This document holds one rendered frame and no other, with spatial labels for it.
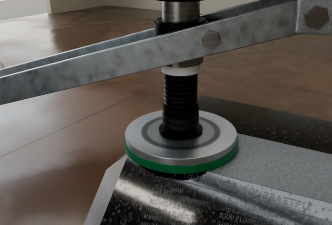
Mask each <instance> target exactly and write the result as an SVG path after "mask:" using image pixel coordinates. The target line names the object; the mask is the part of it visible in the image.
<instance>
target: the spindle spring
mask: <svg viewBox="0 0 332 225"><path fill-rule="evenodd" d="M197 76H198V73H197V74H195V75H190V76H172V75H166V74H165V75H164V78H165V79H164V87H165V88H164V96H165V97H164V104H165V105H166V106H167V107H170V108H173V109H186V108H190V107H192V106H194V105H195V104H196V103H197V101H198V100H197V97H198V95H197V93H198V91H197V89H198V87H197V85H198V82H197V81H198V77H197ZM172 77H175V78H172ZM182 77H185V78H182ZM172 81H173V82H172ZM185 81H186V82H185ZM187 81H188V82H187ZM178 82H180V83H178ZM173 86H176V87H173ZM182 86H184V87H182ZM186 86H187V87H186ZM186 90H187V91H186ZM174 91H176V92H174ZM181 91H184V92H181ZM172 95H173V96H172ZM184 95H185V96H184ZM174 100H175V101H174ZM183 100H184V101H183Z"/></svg>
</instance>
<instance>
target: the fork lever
mask: <svg viewBox="0 0 332 225"><path fill-rule="evenodd" d="M296 5H297V0H254V1H250V2H247V3H243V4H239V5H236V6H232V7H229V8H225V9H221V10H218V11H214V12H210V13H206V14H203V15H200V17H222V19H218V20H215V21H211V22H207V23H203V24H199V25H196V26H192V27H188V28H185V29H181V30H177V31H173V32H170V33H166V34H162V35H158V36H154V28H151V29H147V30H144V31H140V32H136V33H133V34H129V35H126V36H122V37H117V38H114V39H110V40H106V41H103V42H99V43H95V44H91V45H88V46H84V47H80V48H77V49H73V50H69V51H66V52H62V53H58V54H54V55H51V56H47V57H43V58H40V59H36V60H32V61H29V62H25V63H22V64H18V65H14V66H11V67H7V68H3V69H0V105H4V104H8V103H12V102H16V101H20V100H25V99H29V98H33V97H37V96H41V95H45V94H49V93H54V92H58V91H62V90H66V89H70V88H75V87H79V86H83V85H87V84H91V83H96V82H100V81H104V80H108V79H112V78H117V77H121V76H125V75H130V74H134V73H138V72H142V71H147V70H151V69H155V68H159V67H163V66H168V65H172V64H176V63H180V62H184V61H189V60H193V59H197V58H201V57H205V56H209V55H213V54H218V53H222V52H226V51H230V50H234V49H239V48H243V47H247V46H251V45H255V44H260V43H264V42H268V41H272V40H276V39H281V38H286V37H290V36H294V35H298V34H296V33H295V32H294V22H295V14H296ZM304 19H305V25H306V26H307V27H310V28H313V29H316V30H319V29H320V28H321V27H323V26H324V25H325V24H326V23H327V22H329V15H328V9H327V8H325V7H321V6H317V5H313V6H312V7H311V8H310V9H308V10H307V11H306V12H305V13H304Z"/></svg>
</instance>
